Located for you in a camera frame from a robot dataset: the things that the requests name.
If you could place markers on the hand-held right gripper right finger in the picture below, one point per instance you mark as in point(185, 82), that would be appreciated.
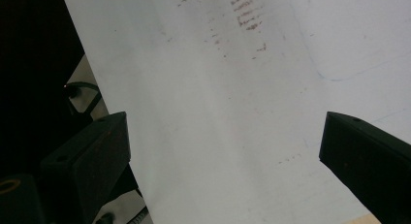
point(371, 159)

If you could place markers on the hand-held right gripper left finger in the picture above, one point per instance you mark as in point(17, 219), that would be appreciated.
point(93, 166)

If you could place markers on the white table mat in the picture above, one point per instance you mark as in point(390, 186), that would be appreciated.
point(226, 120)

